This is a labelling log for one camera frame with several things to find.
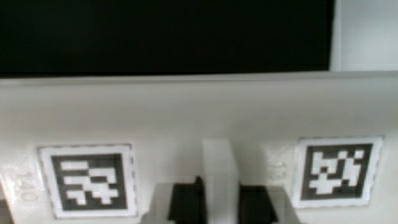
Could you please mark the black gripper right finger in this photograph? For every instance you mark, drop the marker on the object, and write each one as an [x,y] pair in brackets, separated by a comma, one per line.
[265,206]

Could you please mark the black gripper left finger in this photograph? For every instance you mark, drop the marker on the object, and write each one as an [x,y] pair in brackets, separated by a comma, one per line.
[178,204]

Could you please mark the white cabinet door panel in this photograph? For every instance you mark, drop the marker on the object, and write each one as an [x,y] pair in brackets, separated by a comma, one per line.
[104,135]

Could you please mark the white U-shaped border fence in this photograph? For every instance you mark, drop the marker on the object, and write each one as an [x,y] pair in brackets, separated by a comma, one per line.
[365,35]

